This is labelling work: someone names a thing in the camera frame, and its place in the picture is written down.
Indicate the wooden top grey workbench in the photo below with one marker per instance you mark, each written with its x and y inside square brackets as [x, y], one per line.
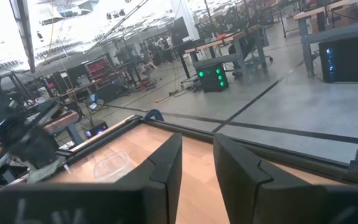
[337, 34]
[219, 40]

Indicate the red shelf unit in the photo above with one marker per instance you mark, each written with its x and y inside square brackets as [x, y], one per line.
[97, 67]

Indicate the black table edge rail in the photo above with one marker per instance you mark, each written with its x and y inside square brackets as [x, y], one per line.
[291, 158]

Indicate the blue clamp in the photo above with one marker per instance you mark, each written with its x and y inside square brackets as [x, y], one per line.
[154, 114]

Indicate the small clear plastic container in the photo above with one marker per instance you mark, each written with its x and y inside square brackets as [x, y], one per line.
[113, 168]

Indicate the small black box blue light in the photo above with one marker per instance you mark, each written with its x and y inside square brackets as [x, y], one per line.
[96, 129]

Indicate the computer tower with green lights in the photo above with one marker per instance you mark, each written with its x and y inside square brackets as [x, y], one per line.
[211, 81]

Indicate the black monitor on stand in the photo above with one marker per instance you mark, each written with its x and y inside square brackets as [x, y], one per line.
[177, 31]

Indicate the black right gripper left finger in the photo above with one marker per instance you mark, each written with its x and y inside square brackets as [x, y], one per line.
[154, 193]

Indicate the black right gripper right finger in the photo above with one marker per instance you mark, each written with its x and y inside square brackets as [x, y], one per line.
[244, 193]

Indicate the grey metal frame post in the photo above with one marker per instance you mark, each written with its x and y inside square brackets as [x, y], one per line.
[23, 37]

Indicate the red top workbench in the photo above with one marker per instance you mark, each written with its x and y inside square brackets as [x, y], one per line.
[61, 121]

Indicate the computer tower with blue lights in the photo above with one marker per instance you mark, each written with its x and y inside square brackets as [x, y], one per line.
[350, 59]

